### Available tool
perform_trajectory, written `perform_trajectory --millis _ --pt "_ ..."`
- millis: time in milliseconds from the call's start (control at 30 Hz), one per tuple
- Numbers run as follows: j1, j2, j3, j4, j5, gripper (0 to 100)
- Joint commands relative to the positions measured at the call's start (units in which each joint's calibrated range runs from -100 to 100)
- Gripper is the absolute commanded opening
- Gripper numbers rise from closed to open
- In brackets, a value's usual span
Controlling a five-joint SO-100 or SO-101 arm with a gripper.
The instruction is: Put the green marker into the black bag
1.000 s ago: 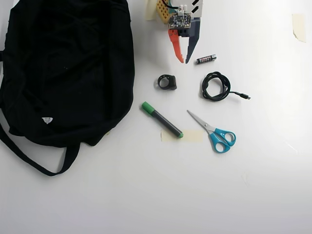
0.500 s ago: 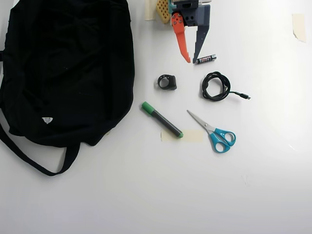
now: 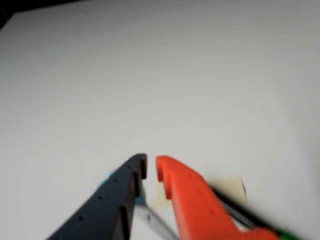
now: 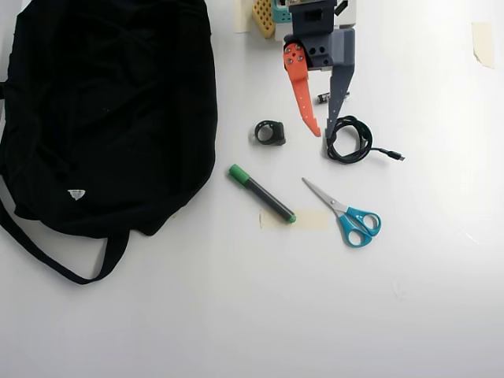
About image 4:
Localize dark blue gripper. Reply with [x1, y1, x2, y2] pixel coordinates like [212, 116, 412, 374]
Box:
[282, 0, 357, 139]

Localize green capped black marker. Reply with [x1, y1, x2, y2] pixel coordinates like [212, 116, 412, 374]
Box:
[228, 164, 297, 224]

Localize black fabric bag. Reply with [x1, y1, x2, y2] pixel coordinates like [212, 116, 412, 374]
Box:
[0, 0, 220, 287]

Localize black aaa battery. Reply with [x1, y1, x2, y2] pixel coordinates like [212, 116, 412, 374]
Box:
[317, 90, 351, 106]

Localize beige masking tape piece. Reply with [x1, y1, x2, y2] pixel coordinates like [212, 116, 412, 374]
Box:
[471, 21, 495, 70]
[235, 0, 254, 34]

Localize long beige masking tape strip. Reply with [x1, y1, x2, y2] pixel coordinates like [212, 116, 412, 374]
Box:
[258, 208, 330, 232]

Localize black ring strap clip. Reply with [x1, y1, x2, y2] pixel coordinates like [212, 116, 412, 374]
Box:
[248, 120, 287, 147]

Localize black coiled usb cable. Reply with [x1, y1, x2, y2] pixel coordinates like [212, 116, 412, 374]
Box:
[324, 115, 406, 165]

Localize blue handled scissors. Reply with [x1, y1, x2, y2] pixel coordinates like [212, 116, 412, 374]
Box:
[301, 176, 382, 248]

